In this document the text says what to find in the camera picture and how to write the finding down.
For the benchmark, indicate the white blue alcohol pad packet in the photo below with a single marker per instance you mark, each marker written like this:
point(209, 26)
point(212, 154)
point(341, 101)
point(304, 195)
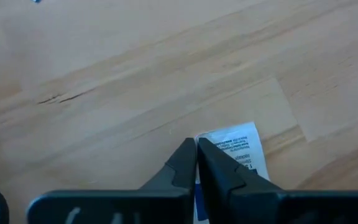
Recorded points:
point(244, 146)

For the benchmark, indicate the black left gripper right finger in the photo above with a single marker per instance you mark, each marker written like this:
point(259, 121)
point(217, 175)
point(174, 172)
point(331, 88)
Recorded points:
point(228, 199)

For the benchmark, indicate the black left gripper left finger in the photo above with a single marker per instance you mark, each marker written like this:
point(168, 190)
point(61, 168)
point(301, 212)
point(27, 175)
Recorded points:
point(166, 199)

